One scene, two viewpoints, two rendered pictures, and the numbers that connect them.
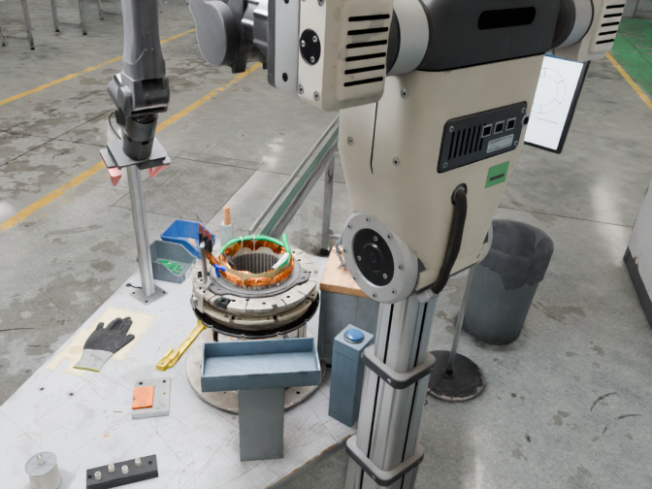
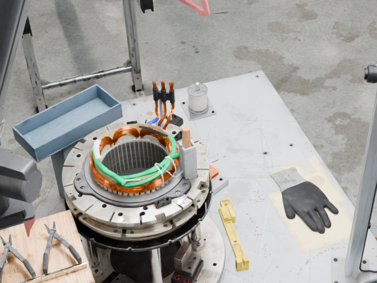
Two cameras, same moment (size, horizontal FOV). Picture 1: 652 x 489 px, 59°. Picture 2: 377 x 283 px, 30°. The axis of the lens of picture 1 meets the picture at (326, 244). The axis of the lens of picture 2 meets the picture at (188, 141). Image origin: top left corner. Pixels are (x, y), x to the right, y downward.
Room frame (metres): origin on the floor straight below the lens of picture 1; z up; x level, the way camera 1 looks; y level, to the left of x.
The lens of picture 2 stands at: (2.24, -0.24, 2.16)
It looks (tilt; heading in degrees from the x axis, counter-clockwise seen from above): 42 degrees down; 152
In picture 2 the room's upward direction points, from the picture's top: 3 degrees counter-clockwise
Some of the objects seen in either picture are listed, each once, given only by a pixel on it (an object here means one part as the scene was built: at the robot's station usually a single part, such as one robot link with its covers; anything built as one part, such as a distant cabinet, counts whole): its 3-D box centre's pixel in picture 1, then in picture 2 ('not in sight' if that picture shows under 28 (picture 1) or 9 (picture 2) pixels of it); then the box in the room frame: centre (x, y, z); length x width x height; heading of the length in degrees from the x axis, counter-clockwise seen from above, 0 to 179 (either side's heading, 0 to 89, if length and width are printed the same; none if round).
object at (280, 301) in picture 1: (255, 273); (135, 168); (1.22, 0.17, 1.09); 0.32 x 0.32 x 0.01
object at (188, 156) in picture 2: (226, 238); (188, 159); (1.30, 0.26, 1.14); 0.03 x 0.03 x 0.09; 84
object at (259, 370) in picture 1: (260, 404); (75, 156); (0.94, 0.13, 0.92); 0.25 x 0.11 x 0.28; 100
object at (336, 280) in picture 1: (360, 272); (36, 261); (1.31, -0.10, 1.05); 0.20 x 0.19 x 0.02; 171
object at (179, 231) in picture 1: (188, 239); not in sight; (1.82, 0.51, 0.82); 0.16 x 0.14 x 0.07; 80
